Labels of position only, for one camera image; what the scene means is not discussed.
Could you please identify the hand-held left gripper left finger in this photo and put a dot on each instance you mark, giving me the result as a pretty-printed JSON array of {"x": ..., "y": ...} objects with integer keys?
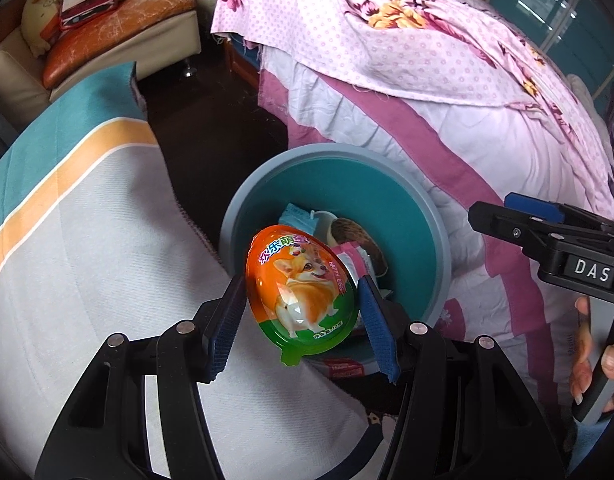
[{"x": 227, "y": 330}]

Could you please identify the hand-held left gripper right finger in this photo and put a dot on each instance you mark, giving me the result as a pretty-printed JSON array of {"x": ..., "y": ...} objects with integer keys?
[{"x": 382, "y": 330}]

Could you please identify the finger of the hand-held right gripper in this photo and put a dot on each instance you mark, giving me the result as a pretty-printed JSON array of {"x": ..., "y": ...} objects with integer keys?
[
  {"x": 512, "y": 227},
  {"x": 537, "y": 207}
]

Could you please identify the cream paper cup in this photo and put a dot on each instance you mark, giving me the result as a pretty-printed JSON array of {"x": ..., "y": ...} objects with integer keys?
[{"x": 349, "y": 260}]

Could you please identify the orange green egg toy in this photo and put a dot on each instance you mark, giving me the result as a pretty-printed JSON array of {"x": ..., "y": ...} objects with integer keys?
[{"x": 302, "y": 285}]

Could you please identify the brown round bread bun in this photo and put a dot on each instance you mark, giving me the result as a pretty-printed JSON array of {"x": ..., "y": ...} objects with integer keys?
[{"x": 359, "y": 242}]

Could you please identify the teal plastic waste bin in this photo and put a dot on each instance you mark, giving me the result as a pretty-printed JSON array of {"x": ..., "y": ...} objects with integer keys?
[{"x": 387, "y": 200}]

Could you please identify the blue snack packet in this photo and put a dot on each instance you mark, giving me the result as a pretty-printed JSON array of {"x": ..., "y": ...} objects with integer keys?
[{"x": 297, "y": 217}]

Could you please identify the teal grey striped blanket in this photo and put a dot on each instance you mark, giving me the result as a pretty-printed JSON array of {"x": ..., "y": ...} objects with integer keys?
[{"x": 87, "y": 260}]

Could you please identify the teal glass wardrobe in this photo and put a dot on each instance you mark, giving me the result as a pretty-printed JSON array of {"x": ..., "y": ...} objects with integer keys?
[{"x": 562, "y": 10}]

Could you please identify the orange seat cushion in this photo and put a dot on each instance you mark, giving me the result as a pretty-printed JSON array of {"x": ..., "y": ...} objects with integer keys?
[{"x": 137, "y": 15}]

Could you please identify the beige sofa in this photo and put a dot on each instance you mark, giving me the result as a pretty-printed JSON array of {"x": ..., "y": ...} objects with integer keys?
[{"x": 17, "y": 75}]

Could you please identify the yellow plush pillow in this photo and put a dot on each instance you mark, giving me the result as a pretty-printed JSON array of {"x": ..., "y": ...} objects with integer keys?
[{"x": 37, "y": 25}]

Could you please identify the wooden bed frame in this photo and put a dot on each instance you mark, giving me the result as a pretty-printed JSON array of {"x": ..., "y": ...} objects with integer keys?
[{"x": 242, "y": 62}]

